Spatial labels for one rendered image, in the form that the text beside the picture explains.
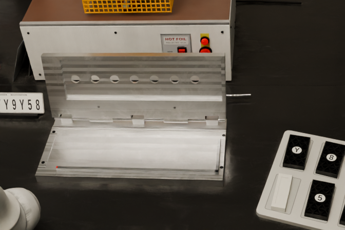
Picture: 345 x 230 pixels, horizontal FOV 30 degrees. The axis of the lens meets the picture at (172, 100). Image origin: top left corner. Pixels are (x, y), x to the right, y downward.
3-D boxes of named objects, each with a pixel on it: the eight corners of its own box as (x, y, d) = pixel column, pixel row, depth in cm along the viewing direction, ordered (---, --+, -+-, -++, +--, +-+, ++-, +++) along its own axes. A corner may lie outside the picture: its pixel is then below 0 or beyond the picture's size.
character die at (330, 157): (315, 173, 146) (315, 169, 145) (325, 144, 152) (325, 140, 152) (337, 178, 144) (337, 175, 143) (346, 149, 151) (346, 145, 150)
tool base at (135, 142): (37, 181, 152) (33, 171, 150) (57, 121, 168) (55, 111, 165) (223, 187, 146) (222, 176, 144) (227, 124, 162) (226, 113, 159)
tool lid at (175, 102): (40, 56, 154) (42, 52, 156) (53, 122, 164) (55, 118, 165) (224, 56, 148) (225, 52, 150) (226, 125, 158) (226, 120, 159)
